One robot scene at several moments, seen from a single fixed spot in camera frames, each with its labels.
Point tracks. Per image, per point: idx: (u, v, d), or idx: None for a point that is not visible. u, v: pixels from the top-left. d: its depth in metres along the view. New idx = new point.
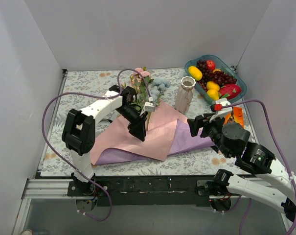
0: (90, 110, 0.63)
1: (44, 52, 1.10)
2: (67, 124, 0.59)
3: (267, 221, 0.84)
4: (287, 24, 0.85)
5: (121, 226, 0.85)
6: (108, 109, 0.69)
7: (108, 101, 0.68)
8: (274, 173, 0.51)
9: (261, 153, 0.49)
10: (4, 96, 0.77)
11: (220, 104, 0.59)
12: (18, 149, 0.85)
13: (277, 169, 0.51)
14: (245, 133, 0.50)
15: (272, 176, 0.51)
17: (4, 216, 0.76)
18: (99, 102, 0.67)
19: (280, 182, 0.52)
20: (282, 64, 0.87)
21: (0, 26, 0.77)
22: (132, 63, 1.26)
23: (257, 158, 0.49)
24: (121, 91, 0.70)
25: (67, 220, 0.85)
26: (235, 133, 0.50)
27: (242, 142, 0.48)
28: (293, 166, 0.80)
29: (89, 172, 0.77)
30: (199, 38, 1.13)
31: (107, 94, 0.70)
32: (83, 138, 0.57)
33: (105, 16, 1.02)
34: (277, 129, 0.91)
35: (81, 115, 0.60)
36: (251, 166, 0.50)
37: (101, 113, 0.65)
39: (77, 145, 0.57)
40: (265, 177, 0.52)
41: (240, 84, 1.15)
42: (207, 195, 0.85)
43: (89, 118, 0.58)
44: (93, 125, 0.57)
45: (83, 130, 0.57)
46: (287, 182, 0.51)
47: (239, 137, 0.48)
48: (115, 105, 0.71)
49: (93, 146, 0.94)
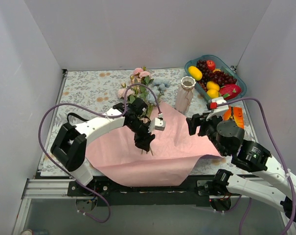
0: (85, 128, 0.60)
1: (45, 53, 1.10)
2: (59, 138, 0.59)
3: (267, 221, 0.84)
4: (287, 25, 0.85)
5: (122, 227, 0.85)
6: (106, 129, 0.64)
7: (107, 120, 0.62)
8: (269, 170, 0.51)
9: (256, 151, 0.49)
10: (3, 96, 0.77)
11: (216, 103, 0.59)
12: (18, 149, 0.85)
13: (273, 166, 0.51)
14: (240, 130, 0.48)
15: (267, 174, 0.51)
17: (5, 216, 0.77)
18: (98, 119, 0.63)
19: (276, 179, 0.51)
20: (282, 64, 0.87)
21: (0, 26, 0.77)
22: (133, 63, 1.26)
23: (252, 155, 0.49)
24: (124, 111, 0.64)
25: (68, 220, 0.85)
26: (229, 130, 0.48)
27: (237, 139, 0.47)
28: (294, 167, 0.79)
29: (84, 179, 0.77)
30: (199, 37, 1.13)
31: (110, 111, 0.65)
32: (71, 157, 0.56)
33: (105, 16, 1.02)
34: (277, 129, 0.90)
35: (73, 131, 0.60)
36: (247, 163, 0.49)
37: (98, 131, 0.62)
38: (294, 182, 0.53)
39: (65, 162, 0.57)
40: (261, 175, 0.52)
41: (240, 84, 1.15)
42: (208, 195, 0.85)
43: (81, 135, 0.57)
44: (84, 143, 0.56)
45: (73, 148, 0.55)
46: (284, 179, 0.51)
47: (234, 135, 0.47)
48: (115, 125, 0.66)
49: (96, 152, 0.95)
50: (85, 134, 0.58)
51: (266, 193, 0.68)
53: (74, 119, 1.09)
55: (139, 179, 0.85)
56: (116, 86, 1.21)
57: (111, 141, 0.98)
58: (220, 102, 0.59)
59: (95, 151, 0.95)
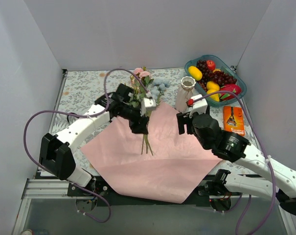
0: (67, 134, 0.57)
1: (45, 52, 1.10)
2: (42, 151, 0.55)
3: (267, 221, 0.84)
4: (287, 24, 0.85)
5: (122, 227, 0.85)
6: (91, 128, 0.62)
7: (90, 120, 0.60)
8: (248, 157, 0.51)
9: (234, 140, 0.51)
10: (3, 96, 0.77)
11: (193, 99, 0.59)
12: (18, 149, 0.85)
13: (252, 153, 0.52)
14: (213, 120, 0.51)
15: (246, 161, 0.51)
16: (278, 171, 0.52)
17: (4, 216, 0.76)
18: (80, 121, 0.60)
19: (257, 166, 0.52)
20: (282, 64, 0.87)
21: (0, 26, 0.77)
22: (133, 63, 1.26)
23: (228, 144, 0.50)
24: (106, 106, 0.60)
25: (68, 220, 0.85)
26: (203, 123, 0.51)
27: (211, 129, 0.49)
28: (295, 167, 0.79)
29: (83, 180, 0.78)
30: (199, 37, 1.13)
31: (92, 110, 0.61)
32: (59, 167, 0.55)
33: (105, 16, 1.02)
34: (277, 129, 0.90)
35: (56, 140, 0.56)
36: (226, 153, 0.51)
37: (81, 134, 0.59)
38: (276, 167, 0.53)
39: (56, 172, 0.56)
40: (242, 163, 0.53)
41: (240, 84, 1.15)
42: (207, 195, 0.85)
43: (64, 145, 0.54)
44: (69, 152, 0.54)
45: (59, 160, 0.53)
46: (264, 165, 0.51)
47: (208, 126, 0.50)
48: (101, 123, 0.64)
49: (97, 152, 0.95)
50: (69, 143, 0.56)
51: (260, 186, 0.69)
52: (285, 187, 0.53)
53: (74, 119, 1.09)
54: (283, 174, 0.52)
55: (137, 195, 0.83)
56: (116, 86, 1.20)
57: (111, 141, 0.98)
58: (197, 98, 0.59)
59: (95, 151, 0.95)
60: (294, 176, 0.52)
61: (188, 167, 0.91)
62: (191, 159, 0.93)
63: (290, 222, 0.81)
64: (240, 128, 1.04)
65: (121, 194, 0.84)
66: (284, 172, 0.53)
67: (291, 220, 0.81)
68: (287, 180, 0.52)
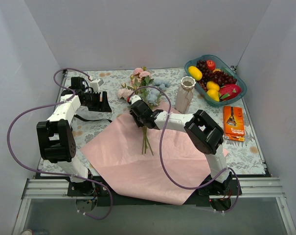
0: (56, 116, 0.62)
1: (45, 53, 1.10)
2: (42, 140, 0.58)
3: (266, 221, 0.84)
4: (287, 24, 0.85)
5: (121, 227, 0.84)
6: (73, 110, 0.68)
7: (68, 102, 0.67)
8: (159, 117, 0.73)
9: (155, 112, 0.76)
10: (2, 96, 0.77)
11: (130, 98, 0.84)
12: (18, 149, 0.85)
13: (162, 115, 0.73)
14: (141, 103, 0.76)
15: (158, 120, 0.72)
16: (174, 117, 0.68)
17: (4, 216, 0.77)
18: (59, 107, 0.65)
19: (163, 121, 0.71)
20: (282, 63, 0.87)
21: None
22: (133, 63, 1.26)
23: (151, 116, 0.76)
24: (73, 90, 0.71)
25: (68, 220, 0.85)
26: (134, 104, 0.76)
27: (138, 107, 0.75)
28: (295, 167, 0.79)
29: (84, 173, 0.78)
30: (199, 37, 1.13)
31: (63, 99, 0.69)
32: (66, 143, 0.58)
33: (105, 16, 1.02)
34: (277, 129, 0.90)
35: (50, 124, 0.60)
36: (151, 123, 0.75)
37: (68, 115, 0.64)
38: (173, 116, 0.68)
39: (64, 151, 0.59)
40: (160, 124, 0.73)
41: (239, 84, 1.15)
42: (208, 195, 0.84)
43: (61, 121, 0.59)
44: (67, 124, 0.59)
45: (63, 133, 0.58)
46: (165, 117, 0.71)
47: (136, 105, 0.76)
48: (76, 105, 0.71)
49: (97, 152, 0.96)
50: (64, 119, 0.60)
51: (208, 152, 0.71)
52: (181, 127, 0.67)
53: (74, 119, 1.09)
54: (175, 117, 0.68)
55: (140, 197, 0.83)
56: (116, 86, 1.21)
57: (111, 141, 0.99)
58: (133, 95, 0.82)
59: (95, 151, 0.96)
60: (184, 117, 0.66)
61: (188, 167, 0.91)
62: (191, 159, 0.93)
63: (290, 222, 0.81)
64: (240, 128, 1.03)
65: (121, 194, 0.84)
66: (176, 116, 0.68)
67: (291, 221, 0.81)
68: (178, 121, 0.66)
